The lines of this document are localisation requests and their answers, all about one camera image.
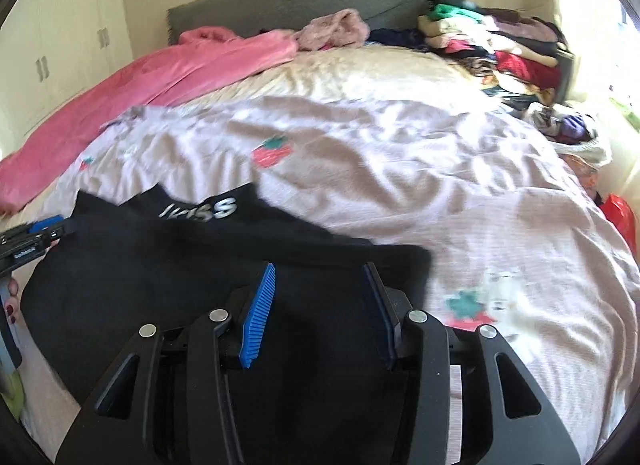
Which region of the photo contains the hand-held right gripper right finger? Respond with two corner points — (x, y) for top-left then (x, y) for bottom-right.
(361, 262), (583, 465)

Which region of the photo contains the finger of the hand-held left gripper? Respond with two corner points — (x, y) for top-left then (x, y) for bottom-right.
(27, 215), (76, 242)

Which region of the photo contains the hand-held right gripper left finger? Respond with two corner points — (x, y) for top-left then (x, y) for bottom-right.
(55, 262), (278, 465)

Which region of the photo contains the black sweater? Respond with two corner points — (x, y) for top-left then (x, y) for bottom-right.
(20, 182), (433, 465)

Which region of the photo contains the pile of folded clothes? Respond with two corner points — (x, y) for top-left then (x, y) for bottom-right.
(417, 0), (568, 106)

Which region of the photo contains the person's left hand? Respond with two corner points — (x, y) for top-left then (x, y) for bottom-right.
(0, 277), (22, 330)

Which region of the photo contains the lilac strawberry print blanket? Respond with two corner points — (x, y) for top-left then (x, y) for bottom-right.
(30, 95), (640, 457)

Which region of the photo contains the green cloth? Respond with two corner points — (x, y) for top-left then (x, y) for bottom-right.
(0, 369), (27, 422)

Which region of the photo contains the pink quilt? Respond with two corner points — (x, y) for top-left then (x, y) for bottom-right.
(0, 27), (299, 216)

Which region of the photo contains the white wardrobe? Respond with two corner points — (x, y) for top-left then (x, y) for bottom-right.
(0, 0), (134, 160)

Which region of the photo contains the red plastic bag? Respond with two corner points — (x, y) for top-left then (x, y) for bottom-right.
(600, 194), (639, 247)

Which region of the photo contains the dark navy garment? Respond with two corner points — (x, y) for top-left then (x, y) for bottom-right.
(370, 27), (432, 50)

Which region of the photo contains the pink fluffy garment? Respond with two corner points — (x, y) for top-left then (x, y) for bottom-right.
(295, 9), (372, 52)

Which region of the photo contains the dark bedside cabinet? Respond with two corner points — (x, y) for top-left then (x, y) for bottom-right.
(555, 47), (574, 103)

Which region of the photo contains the grey padded headboard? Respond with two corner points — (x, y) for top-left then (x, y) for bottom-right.
(166, 0), (433, 46)

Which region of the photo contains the white curtain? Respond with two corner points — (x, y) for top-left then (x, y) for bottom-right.
(547, 0), (628, 100)

